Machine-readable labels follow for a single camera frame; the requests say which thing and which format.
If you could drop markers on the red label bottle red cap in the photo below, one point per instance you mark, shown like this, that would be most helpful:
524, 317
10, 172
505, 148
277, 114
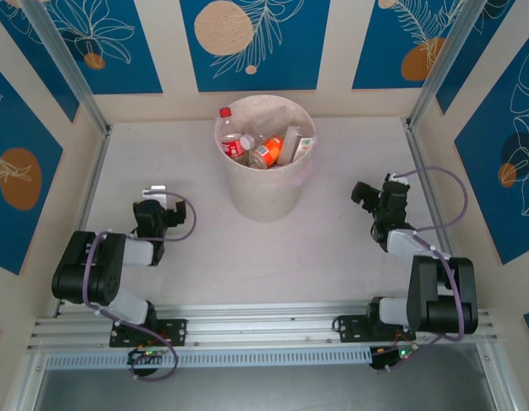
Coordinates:
232, 147

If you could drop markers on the small white carton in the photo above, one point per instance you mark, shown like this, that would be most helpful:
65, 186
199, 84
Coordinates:
292, 141

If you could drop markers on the clear plastic bottle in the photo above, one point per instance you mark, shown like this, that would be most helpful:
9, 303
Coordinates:
247, 140

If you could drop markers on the orange label bottle brown cap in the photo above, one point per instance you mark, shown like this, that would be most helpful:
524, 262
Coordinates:
273, 147

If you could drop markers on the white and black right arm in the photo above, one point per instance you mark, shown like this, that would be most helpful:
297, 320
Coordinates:
440, 317

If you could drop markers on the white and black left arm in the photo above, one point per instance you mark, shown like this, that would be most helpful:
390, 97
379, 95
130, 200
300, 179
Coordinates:
99, 274

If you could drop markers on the beige round plastic bin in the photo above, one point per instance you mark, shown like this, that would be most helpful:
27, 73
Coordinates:
264, 197

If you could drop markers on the small circuit board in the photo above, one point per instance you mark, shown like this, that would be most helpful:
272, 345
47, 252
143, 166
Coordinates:
146, 354
384, 357

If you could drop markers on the grey metal panel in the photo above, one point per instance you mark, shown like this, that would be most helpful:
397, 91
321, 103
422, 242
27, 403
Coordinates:
264, 391

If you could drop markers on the aluminium side rail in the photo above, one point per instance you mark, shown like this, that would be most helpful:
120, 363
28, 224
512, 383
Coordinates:
95, 171
412, 135

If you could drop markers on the aluminium frame post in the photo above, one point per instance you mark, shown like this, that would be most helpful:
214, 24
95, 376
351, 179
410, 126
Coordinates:
446, 64
67, 64

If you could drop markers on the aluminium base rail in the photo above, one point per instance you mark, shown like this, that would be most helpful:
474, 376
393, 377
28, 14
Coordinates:
264, 325

